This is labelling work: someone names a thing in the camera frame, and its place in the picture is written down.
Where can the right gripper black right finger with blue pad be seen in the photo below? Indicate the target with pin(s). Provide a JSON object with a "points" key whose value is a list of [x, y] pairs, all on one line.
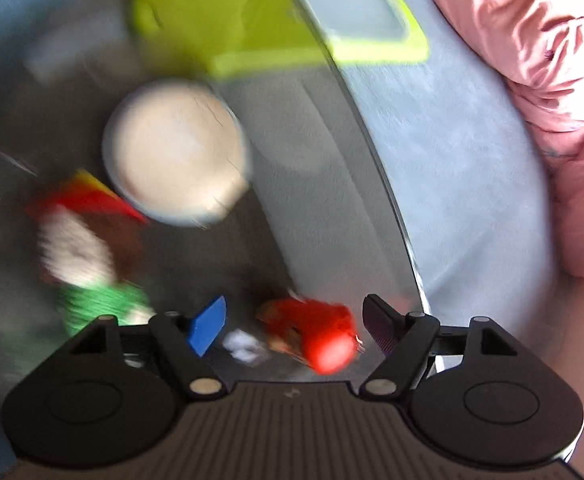
{"points": [[405, 340]]}

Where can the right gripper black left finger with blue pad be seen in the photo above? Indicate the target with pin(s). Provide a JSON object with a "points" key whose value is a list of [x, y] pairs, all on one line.
{"points": [[182, 343]]}

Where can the lime green box lid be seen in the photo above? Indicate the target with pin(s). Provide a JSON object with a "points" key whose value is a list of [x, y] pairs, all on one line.
{"points": [[221, 39]]}

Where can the red toy object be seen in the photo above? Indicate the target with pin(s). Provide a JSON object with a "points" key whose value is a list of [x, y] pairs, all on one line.
{"points": [[322, 336]]}

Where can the small white paper scrap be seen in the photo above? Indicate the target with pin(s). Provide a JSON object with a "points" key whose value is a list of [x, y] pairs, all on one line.
{"points": [[244, 347]]}

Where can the dark transparent storage box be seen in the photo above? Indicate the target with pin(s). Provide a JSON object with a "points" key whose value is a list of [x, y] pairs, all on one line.
{"points": [[319, 220]]}

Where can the round white disc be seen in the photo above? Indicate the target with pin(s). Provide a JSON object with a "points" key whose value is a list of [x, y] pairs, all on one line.
{"points": [[177, 153]]}

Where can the grey-blue plush blanket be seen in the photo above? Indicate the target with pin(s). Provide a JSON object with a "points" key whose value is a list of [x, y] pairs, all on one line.
{"points": [[465, 174]]}

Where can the pink quilted jacket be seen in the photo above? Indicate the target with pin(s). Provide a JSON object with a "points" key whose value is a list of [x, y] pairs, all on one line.
{"points": [[538, 47]]}

